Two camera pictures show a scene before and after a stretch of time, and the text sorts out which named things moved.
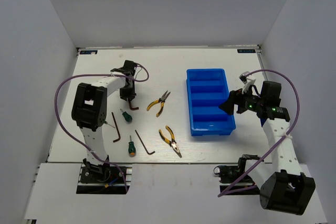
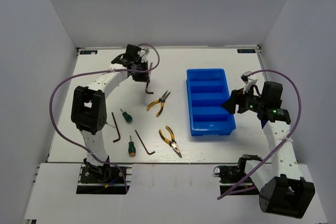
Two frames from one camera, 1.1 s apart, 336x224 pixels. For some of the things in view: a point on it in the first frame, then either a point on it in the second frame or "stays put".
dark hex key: [130, 106] → [148, 80]
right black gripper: [234, 97] stays put
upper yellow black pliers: [161, 99] stays put
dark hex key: [119, 137] stays put
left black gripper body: [128, 91] → [140, 76]
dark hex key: [150, 153] stays put
